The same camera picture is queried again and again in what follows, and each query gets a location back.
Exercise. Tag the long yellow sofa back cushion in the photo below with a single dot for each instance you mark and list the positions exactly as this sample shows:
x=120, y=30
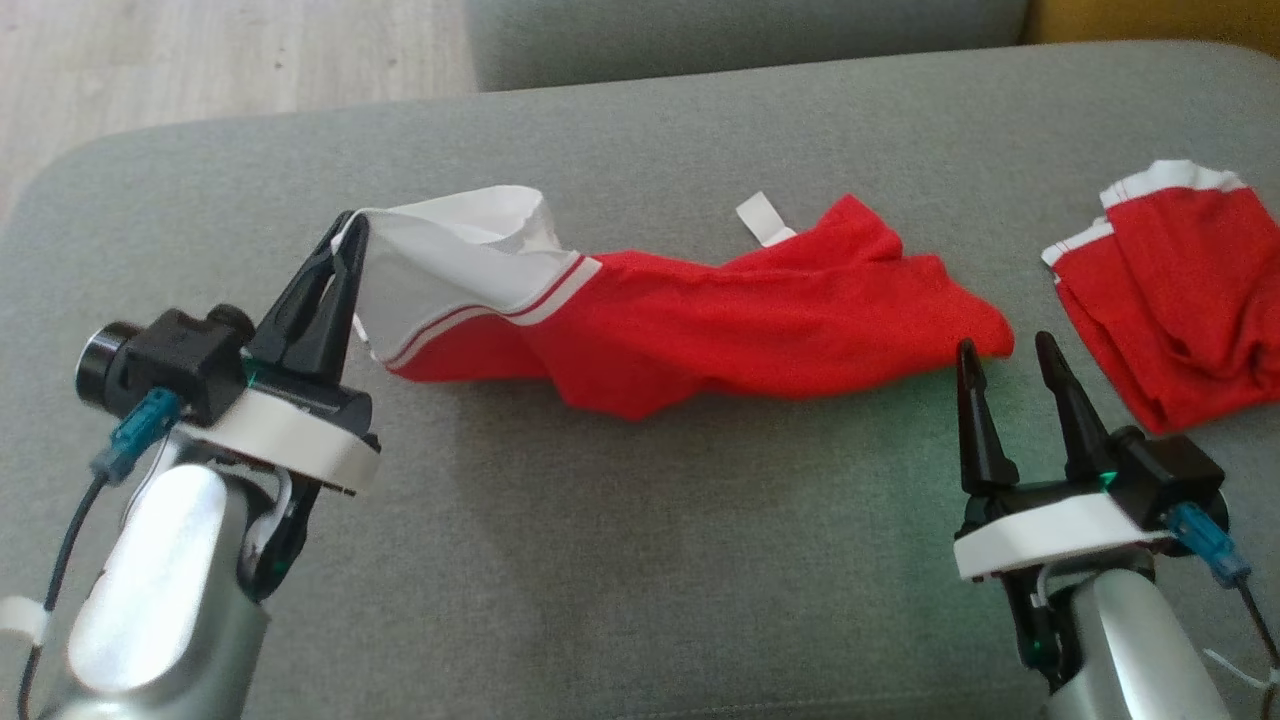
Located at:
x=1150, y=20

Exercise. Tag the red shorts with white stripe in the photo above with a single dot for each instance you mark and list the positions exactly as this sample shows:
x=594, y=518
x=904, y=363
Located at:
x=1180, y=300

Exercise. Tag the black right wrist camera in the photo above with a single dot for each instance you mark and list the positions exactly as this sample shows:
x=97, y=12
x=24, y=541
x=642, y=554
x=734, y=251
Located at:
x=1165, y=475

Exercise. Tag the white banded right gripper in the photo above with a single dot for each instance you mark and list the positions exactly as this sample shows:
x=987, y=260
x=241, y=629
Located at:
x=1050, y=530

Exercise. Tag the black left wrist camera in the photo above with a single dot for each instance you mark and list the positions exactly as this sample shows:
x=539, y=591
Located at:
x=180, y=360

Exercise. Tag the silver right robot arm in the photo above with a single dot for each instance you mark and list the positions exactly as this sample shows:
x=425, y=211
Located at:
x=1130, y=650

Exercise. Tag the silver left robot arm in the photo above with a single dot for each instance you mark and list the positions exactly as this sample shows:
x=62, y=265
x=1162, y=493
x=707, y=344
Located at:
x=160, y=600

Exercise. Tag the red shirt with white trim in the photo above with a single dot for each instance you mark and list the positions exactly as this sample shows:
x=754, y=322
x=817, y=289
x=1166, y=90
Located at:
x=750, y=320

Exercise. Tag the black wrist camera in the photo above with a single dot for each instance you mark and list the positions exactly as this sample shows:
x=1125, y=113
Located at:
x=1165, y=475
x=180, y=360

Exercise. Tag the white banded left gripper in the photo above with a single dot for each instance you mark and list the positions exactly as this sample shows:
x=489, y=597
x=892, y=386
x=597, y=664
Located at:
x=290, y=430

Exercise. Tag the large grey sofa seat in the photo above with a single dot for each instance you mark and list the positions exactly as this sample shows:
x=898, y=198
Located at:
x=650, y=560

